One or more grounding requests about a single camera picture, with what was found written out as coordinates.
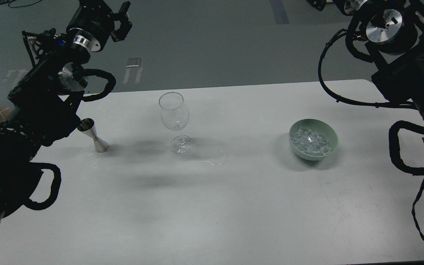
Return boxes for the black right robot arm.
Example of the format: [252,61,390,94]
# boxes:
[318,0,424,265]

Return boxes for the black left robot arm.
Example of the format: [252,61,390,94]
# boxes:
[0,0,133,223]

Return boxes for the green bowl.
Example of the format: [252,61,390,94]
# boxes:
[288,119,339,161]

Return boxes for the black floor cable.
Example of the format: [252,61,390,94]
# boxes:
[0,0,44,15]

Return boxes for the steel double jigger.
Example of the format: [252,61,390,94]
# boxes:
[77,119,109,153]

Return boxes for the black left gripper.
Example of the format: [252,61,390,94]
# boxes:
[66,0,133,52]

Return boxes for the clear wine glass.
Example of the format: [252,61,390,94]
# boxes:
[158,92,194,154]

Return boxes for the clear ice cubes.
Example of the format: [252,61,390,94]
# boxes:
[290,126,333,156]

